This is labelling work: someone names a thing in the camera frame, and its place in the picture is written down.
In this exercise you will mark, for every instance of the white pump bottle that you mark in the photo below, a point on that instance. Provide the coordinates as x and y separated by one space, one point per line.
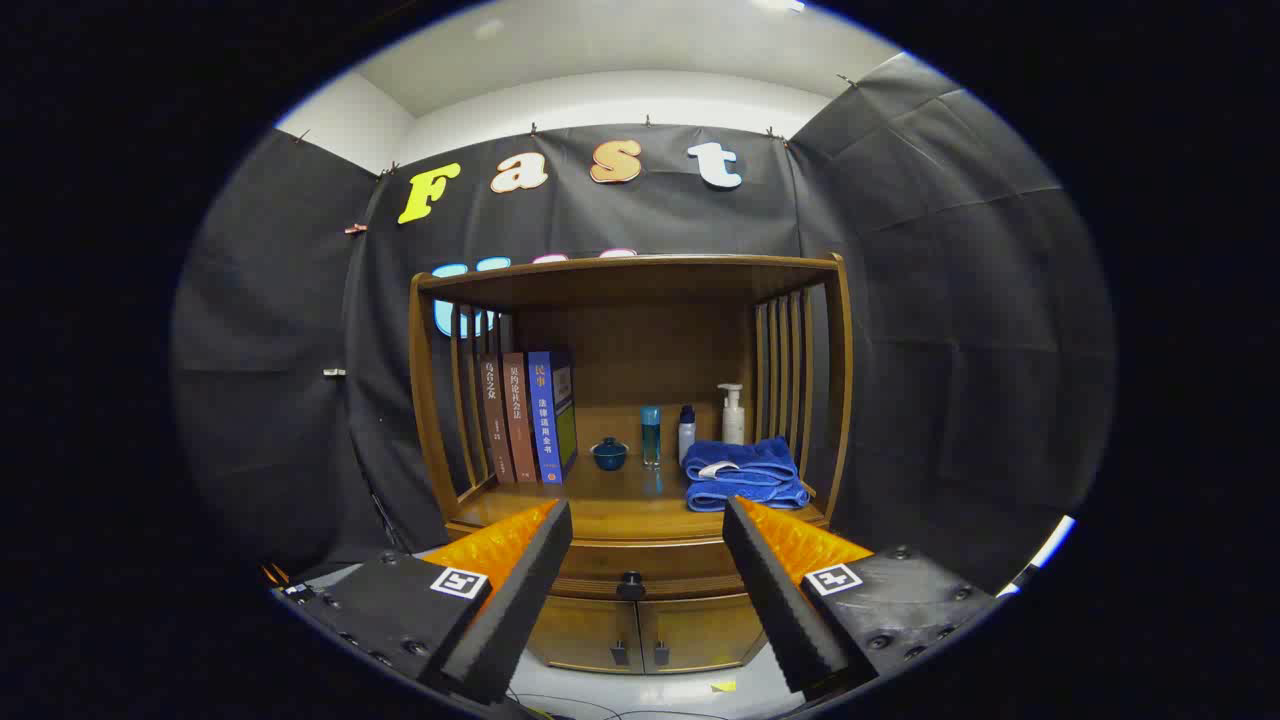
733 425

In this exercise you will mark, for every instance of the dark brown book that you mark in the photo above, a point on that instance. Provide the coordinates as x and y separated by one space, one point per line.
494 420

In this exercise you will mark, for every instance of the reddish brown book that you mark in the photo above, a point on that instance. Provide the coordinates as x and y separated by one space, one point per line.
518 420

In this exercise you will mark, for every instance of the folded blue towel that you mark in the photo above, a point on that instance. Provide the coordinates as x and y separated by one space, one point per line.
745 475

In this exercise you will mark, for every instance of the wooden cabinet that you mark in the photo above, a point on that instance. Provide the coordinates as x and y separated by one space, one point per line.
650 340

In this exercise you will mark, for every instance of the blue lidded teacup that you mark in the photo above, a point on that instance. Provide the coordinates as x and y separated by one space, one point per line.
609 456

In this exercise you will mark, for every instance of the white bottle with blue cap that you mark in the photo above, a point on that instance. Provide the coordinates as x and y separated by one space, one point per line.
686 438

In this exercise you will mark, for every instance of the clear blue bottle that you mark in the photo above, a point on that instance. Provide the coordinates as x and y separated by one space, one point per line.
651 435

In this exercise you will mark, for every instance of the wooden countertop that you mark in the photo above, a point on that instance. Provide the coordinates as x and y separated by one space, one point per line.
620 500

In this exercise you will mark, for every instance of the wooden drawer with black knob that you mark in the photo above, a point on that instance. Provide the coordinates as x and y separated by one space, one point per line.
660 562

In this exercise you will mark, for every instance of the wooden cabinet door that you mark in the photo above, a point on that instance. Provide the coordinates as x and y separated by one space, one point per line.
700 630
585 632

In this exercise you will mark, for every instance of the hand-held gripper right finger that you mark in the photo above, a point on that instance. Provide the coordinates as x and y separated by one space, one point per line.
775 600

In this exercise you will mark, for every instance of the blue book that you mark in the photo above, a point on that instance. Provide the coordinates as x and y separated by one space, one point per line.
543 420

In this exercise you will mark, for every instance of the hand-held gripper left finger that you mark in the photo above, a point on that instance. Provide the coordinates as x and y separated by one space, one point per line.
520 600

